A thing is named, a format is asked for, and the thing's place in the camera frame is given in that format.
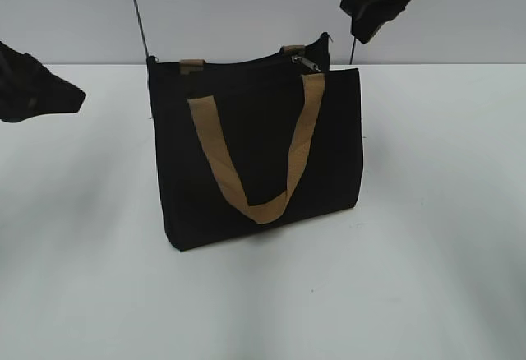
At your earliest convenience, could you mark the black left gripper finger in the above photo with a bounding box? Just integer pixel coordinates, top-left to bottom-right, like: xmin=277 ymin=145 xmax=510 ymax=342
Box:
xmin=1 ymin=44 xmax=86 ymax=123

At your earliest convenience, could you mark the black bag with tan handles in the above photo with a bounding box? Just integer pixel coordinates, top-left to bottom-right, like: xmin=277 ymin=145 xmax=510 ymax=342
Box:
xmin=146 ymin=33 xmax=363 ymax=251

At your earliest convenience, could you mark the silver zipper pull with ring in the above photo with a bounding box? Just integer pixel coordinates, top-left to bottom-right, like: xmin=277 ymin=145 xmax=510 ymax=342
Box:
xmin=291 ymin=55 xmax=321 ymax=72

